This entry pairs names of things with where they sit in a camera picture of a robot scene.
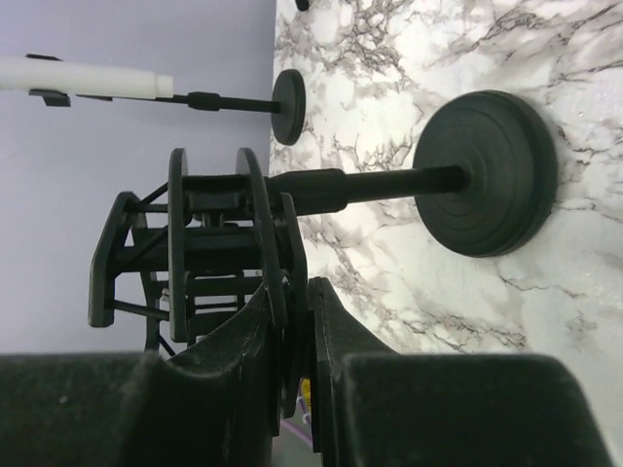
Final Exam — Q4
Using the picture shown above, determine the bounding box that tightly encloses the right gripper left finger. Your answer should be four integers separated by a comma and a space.
1, 286, 285, 466

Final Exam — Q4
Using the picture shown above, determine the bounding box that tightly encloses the round-base shock-mount stand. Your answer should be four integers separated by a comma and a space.
88, 90, 558, 354

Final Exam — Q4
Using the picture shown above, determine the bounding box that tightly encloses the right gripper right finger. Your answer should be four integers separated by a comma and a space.
309, 277, 613, 466

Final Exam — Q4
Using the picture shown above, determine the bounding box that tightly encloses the round-base clip stand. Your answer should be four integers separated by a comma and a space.
295, 0, 310, 12

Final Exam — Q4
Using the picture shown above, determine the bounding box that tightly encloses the white microphone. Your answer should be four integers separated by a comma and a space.
1, 55, 174, 99

